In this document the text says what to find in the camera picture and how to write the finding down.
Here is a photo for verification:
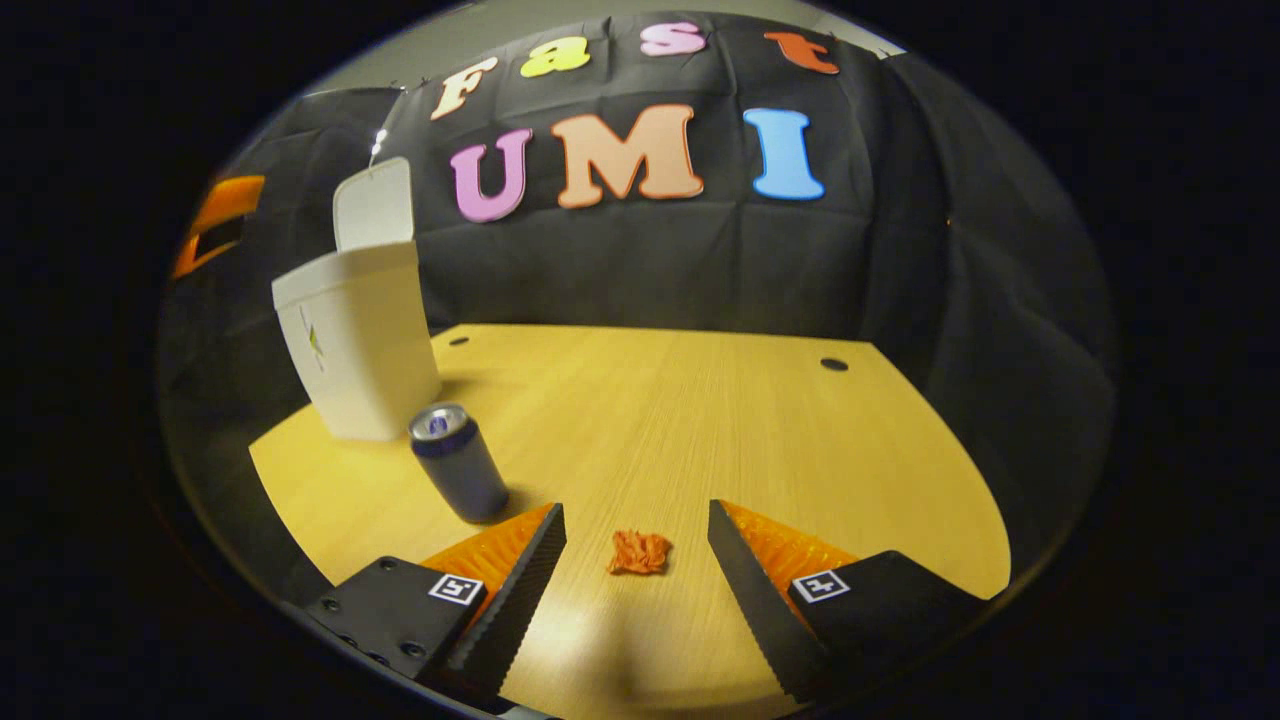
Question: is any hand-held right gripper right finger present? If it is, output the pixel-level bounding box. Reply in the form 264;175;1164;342
707;498;991;703

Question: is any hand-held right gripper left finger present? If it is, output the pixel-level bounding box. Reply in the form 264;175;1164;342
305;502;568;701

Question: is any orange paper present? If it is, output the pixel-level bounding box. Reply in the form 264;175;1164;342
607;529;673;577

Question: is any blue pop can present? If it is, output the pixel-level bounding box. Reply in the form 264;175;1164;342
408;402;510;525

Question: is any white desktop garbage bin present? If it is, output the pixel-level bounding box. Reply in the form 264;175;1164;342
271;155;443;442

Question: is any wooden desktop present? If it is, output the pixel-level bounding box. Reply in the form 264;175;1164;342
248;322;1013;720

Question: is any black backdrop cloth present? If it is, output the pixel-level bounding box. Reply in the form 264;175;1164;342
155;10;1119;601

